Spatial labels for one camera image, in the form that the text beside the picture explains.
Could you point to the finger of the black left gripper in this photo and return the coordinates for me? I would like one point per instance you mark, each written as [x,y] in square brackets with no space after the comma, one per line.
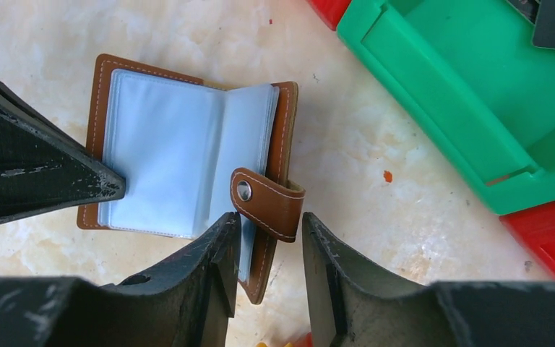
[42,168]

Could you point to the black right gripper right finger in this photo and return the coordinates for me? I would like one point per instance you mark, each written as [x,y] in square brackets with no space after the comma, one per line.
[355,302]

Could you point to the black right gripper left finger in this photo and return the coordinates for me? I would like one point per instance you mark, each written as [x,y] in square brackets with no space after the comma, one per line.
[186,299]

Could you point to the brown leather card holder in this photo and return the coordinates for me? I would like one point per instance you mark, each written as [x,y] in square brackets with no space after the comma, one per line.
[190,150]

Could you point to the red bin with gold cards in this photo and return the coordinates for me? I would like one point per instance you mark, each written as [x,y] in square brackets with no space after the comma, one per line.
[330,11]

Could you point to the yellow toy brick car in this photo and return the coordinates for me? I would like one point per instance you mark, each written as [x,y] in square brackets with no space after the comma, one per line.
[300,340]

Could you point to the green plastic bin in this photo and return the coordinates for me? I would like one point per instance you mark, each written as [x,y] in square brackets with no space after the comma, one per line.
[468,75]

